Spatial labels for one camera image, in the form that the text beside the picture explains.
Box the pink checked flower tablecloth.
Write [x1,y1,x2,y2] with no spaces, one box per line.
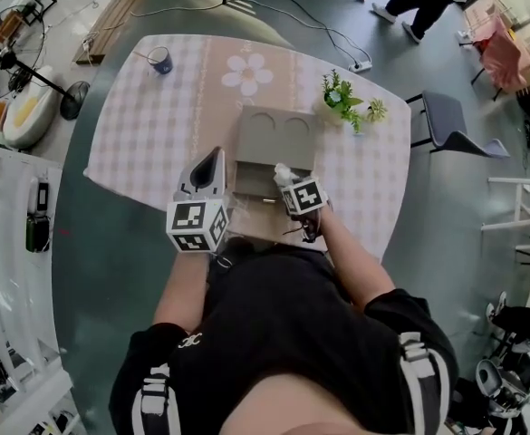
[82,34,413,265]

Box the dark green handheld device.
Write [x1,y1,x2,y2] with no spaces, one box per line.
[24,214,51,254]

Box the white paper item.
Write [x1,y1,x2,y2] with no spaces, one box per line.
[273,162,303,187]

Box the pink cloth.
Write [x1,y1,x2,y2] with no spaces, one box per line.
[472,14,527,94]

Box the person's right forearm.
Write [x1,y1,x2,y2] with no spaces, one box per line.
[316,206,398,311]

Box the dark blue mug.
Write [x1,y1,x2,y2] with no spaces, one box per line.
[146,45,174,76]

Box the wooden plank bench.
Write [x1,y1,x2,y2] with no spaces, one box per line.
[72,0,162,66]

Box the person's left forearm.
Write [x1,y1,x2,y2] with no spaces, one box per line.
[152,250,212,335]

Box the grey floor cable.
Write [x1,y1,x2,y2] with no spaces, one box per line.
[130,0,373,65]

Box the small green artificial plant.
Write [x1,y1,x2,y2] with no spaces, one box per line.
[365,98,389,123]

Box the grey chair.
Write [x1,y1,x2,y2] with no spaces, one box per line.
[405,90,511,160]

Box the black standing fan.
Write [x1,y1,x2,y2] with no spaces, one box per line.
[0,18,92,121]

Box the person's black shirt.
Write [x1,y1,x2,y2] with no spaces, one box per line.
[108,237,459,435]

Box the brown cardboard box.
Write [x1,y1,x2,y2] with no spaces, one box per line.
[231,104,321,199]

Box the black office chair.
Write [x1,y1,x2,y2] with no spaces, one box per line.
[454,290,530,435]

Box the white table frame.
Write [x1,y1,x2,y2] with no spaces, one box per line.
[479,163,530,269]

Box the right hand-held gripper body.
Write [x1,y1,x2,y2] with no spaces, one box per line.
[280,176,330,218]

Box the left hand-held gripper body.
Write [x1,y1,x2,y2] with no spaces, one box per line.
[165,146,230,255]

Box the white and yellow tub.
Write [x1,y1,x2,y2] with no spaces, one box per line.
[1,66,63,150]

